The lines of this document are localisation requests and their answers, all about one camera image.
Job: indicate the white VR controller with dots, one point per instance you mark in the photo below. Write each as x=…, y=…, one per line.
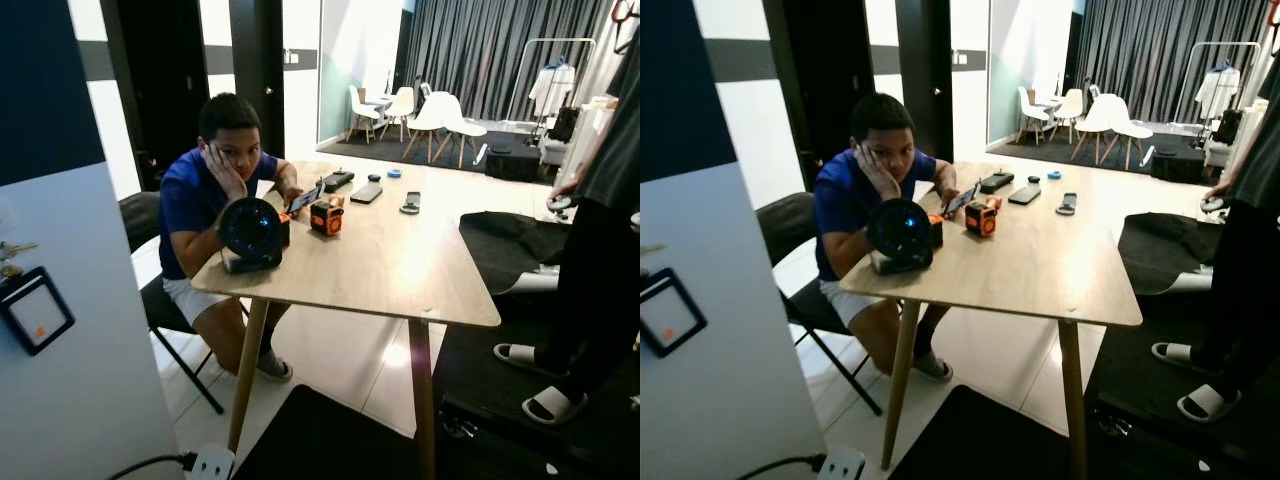
x=1213, y=204
x=560, y=202

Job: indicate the black rectangular case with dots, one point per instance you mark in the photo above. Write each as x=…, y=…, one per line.
x=338, y=181
x=996, y=183

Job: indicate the flat black slab device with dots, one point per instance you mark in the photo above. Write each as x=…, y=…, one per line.
x=367, y=193
x=1025, y=195

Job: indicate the white slide sandal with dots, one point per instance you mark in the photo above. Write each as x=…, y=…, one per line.
x=517, y=352
x=1175, y=352
x=553, y=405
x=1208, y=402

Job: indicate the white rounded seat edge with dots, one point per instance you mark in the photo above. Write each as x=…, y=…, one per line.
x=1185, y=284
x=530, y=283

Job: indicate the small orange black box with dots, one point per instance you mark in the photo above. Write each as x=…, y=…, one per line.
x=285, y=230
x=935, y=232

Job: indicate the white hanging shirt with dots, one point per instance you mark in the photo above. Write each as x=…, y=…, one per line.
x=552, y=90
x=1218, y=92

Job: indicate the small white wall switch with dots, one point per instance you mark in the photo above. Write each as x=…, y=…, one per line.
x=958, y=58
x=290, y=57

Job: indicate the seated person blue shirt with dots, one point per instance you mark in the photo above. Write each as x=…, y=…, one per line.
x=845, y=200
x=190, y=200

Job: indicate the white shell chair wooden legs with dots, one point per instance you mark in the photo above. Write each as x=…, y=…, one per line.
x=362, y=108
x=437, y=112
x=1030, y=109
x=1104, y=113
x=401, y=105
x=1068, y=106

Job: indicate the white metal clothes rack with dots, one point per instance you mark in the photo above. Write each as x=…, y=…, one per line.
x=1186, y=62
x=520, y=60

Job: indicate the black door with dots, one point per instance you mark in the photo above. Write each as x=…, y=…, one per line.
x=820, y=80
x=160, y=80

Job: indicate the dark smartphone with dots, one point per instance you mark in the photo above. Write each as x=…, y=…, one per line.
x=305, y=197
x=960, y=199

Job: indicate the brass and silver keys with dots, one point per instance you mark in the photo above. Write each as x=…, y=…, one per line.
x=12, y=250

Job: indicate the black boxy floor bag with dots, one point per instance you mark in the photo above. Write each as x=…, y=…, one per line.
x=515, y=166
x=1178, y=167

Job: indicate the black backpack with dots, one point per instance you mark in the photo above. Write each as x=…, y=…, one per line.
x=563, y=124
x=1227, y=126

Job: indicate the orange black boxy device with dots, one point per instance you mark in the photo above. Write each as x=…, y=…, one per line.
x=326, y=218
x=982, y=219

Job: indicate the black folding chair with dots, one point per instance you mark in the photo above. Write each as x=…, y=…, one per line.
x=785, y=225
x=140, y=215

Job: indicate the black round fan blue light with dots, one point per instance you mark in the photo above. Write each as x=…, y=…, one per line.
x=900, y=233
x=250, y=232

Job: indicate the black framed card holder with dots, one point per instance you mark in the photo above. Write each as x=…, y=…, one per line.
x=672, y=320
x=35, y=315

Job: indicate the large black low platform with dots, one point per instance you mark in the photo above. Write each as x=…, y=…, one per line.
x=1150, y=440
x=500, y=440

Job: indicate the dark grey curtain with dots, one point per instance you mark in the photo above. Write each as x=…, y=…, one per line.
x=470, y=50
x=1140, y=50

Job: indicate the white side cabinet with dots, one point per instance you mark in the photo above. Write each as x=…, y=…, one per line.
x=588, y=140
x=1250, y=140

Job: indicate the standing person black clothes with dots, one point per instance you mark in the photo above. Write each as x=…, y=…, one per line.
x=1260, y=200
x=610, y=170

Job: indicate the black floor mat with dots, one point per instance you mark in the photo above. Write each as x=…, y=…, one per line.
x=320, y=440
x=980, y=440

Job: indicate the dark grey rug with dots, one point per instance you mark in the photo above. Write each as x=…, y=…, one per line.
x=380, y=152
x=1045, y=154

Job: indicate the wooden table leg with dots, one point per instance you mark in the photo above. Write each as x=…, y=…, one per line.
x=903, y=385
x=422, y=400
x=1073, y=400
x=250, y=370

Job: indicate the white power strip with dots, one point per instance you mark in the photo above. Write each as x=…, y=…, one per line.
x=211, y=464
x=842, y=465

